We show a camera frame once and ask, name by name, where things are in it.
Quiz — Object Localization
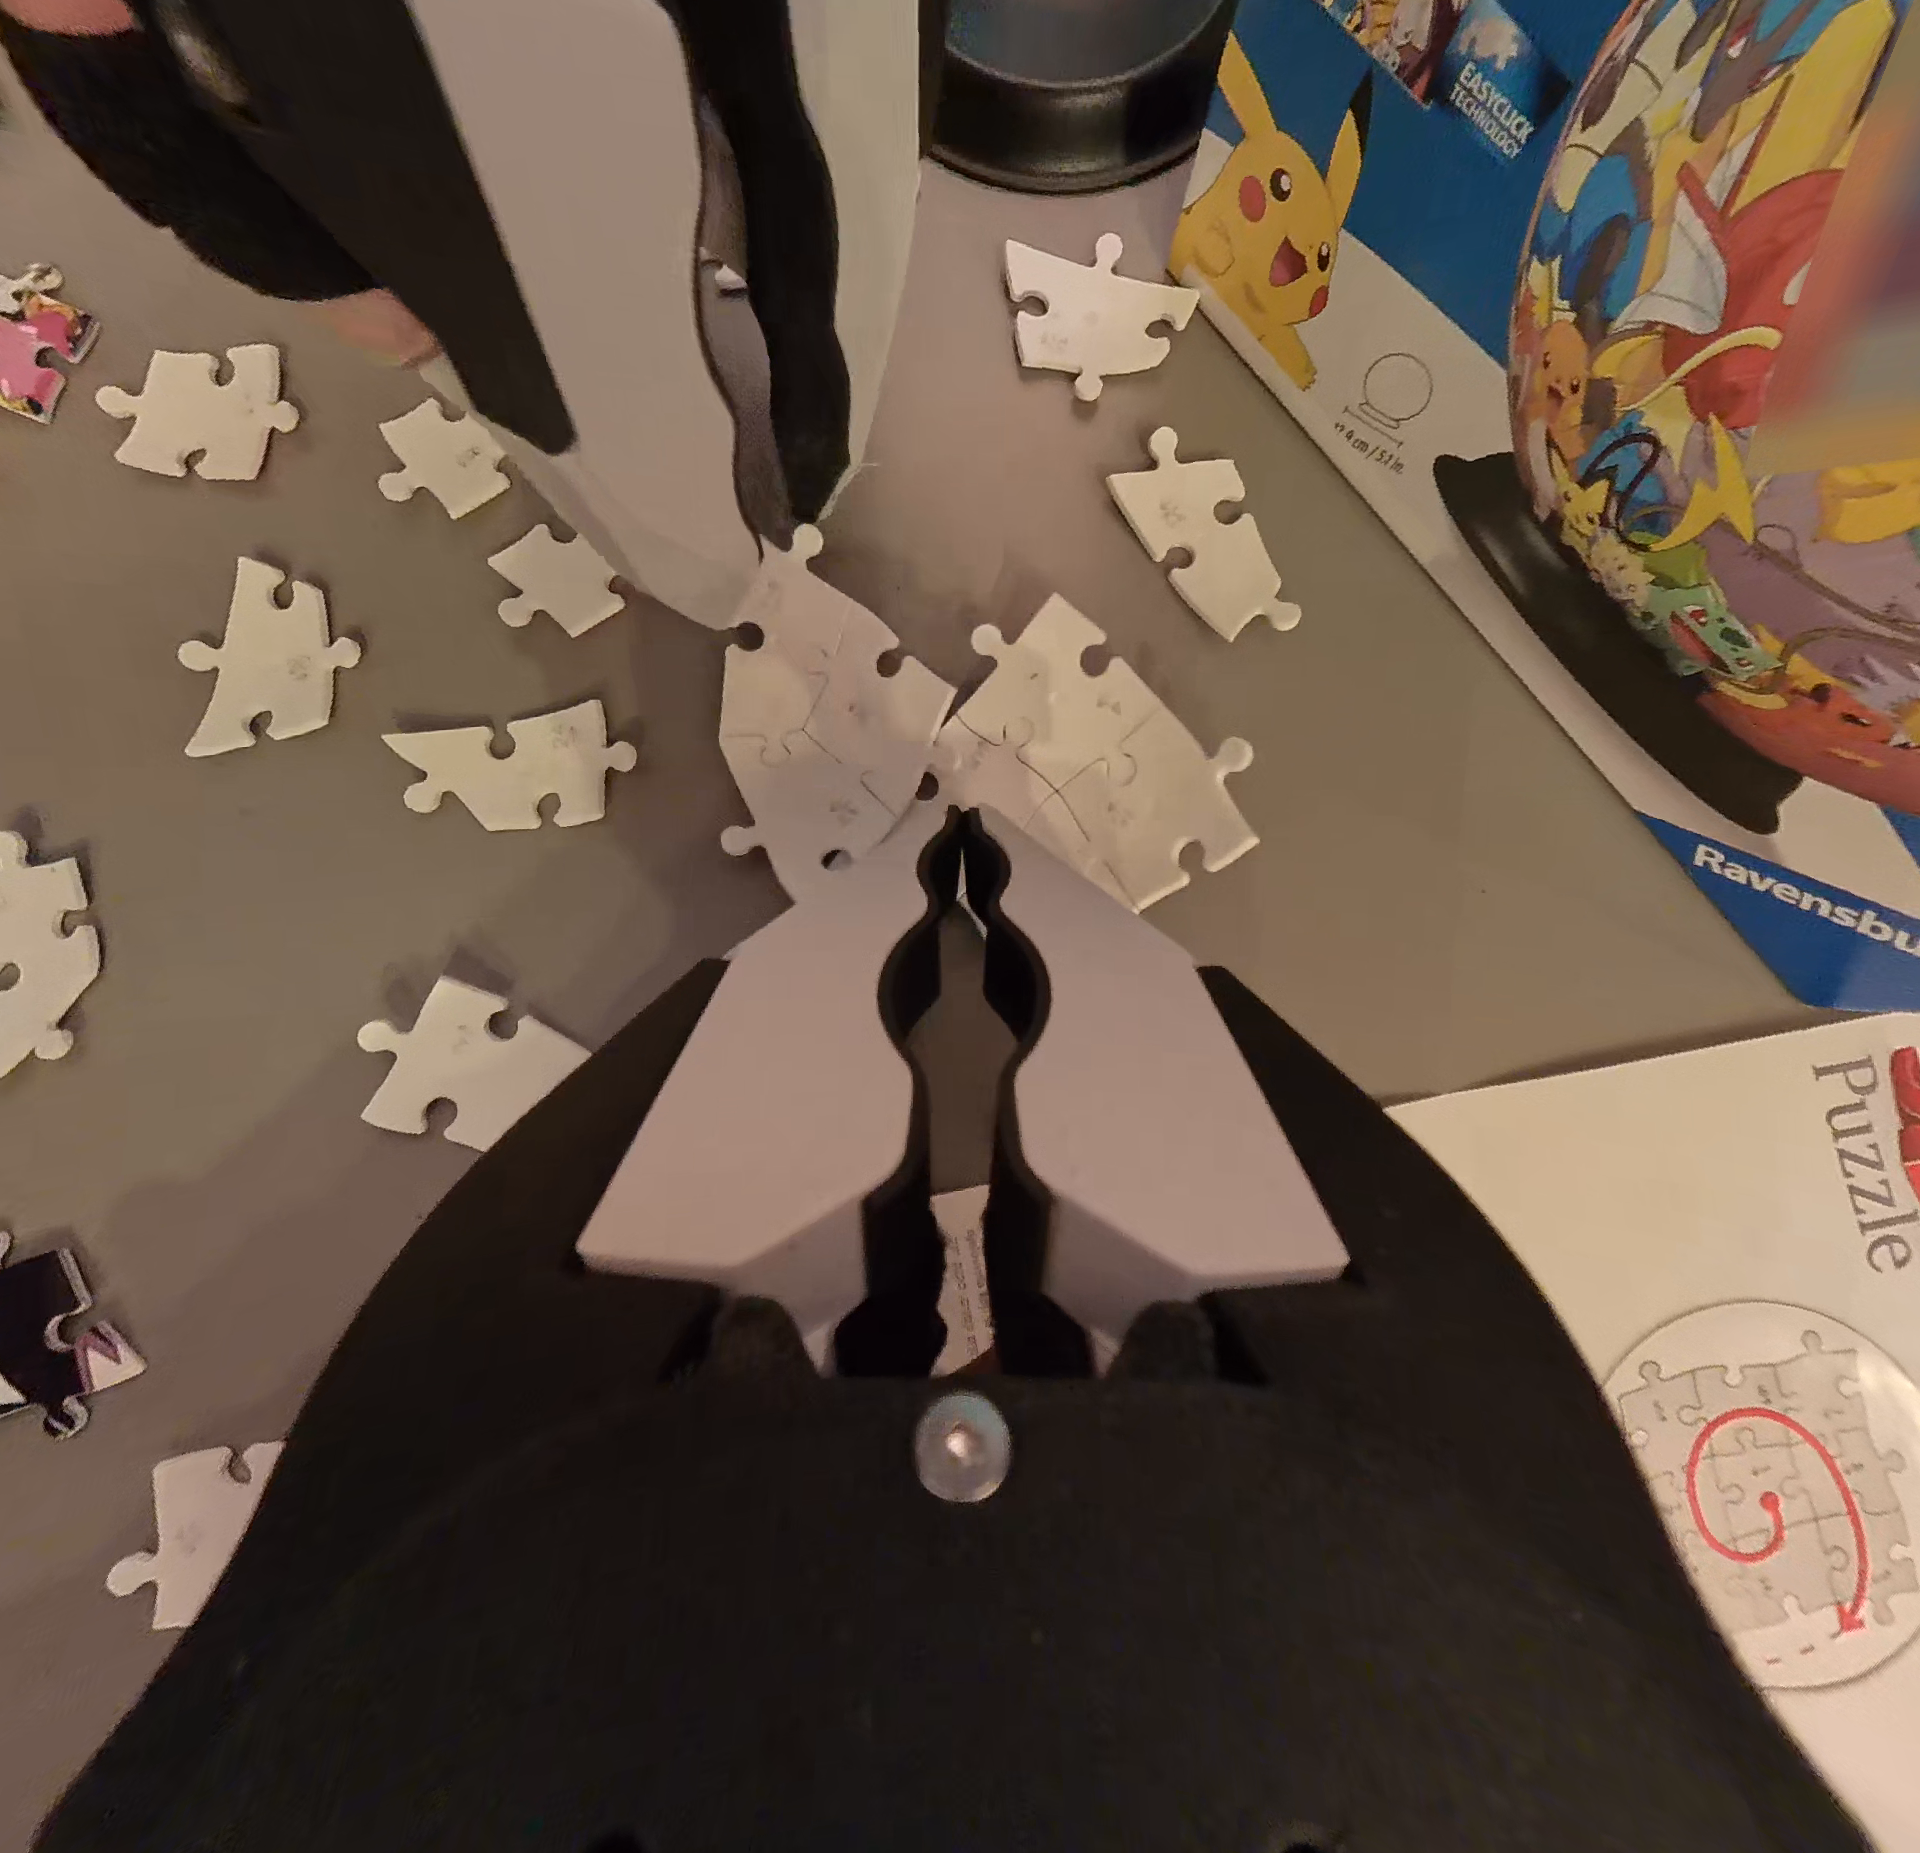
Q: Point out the white instruction sheet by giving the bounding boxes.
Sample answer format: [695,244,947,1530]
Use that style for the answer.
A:
[1379,1009,1920,1853]

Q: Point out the white puzzle pieces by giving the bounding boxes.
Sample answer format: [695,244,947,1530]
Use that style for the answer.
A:
[0,234,1305,1631]

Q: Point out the black round ball stand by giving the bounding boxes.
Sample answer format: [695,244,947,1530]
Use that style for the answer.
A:
[917,0,1253,202]

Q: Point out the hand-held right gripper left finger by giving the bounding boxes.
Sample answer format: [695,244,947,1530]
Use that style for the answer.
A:
[573,810,968,1379]

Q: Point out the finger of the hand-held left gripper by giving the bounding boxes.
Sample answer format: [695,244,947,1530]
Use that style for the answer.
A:
[382,0,789,622]
[705,0,921,523]

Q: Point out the black printed puzzle piece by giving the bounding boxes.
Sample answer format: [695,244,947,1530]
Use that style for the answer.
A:
[0,1230,151,1438]

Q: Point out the four-piece white puzzle section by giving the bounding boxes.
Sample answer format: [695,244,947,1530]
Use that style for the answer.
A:
[933,589,1262,913]

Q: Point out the colourful cartoon puzzle box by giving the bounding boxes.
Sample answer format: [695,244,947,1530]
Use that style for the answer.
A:
[1168,0,1920,1015]

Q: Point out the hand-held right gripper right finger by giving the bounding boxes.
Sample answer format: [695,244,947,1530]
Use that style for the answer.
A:
[962,810,1352,1379]

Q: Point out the pink printed puzzle piece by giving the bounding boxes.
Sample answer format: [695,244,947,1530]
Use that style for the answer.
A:
[0,266,104,420]

